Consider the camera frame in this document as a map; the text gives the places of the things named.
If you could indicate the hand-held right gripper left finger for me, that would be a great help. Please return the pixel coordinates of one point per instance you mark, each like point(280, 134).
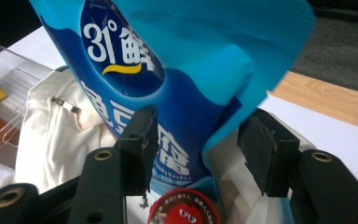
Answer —
point(138, 149)

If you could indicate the white tote bag coloured spots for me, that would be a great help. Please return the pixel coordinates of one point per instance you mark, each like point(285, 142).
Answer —
point(56, 143)

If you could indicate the red lidded candy jar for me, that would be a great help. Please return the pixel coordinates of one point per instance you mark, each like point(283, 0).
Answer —
point(183, 208)

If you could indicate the clear plastic bin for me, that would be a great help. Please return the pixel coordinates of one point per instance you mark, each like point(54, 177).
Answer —
point(21, 81)

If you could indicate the blue snack bag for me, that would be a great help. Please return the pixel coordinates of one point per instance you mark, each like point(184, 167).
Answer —
point(199, 62)

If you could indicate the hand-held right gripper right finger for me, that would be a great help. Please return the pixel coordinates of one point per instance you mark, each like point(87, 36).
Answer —
point(267, 152)

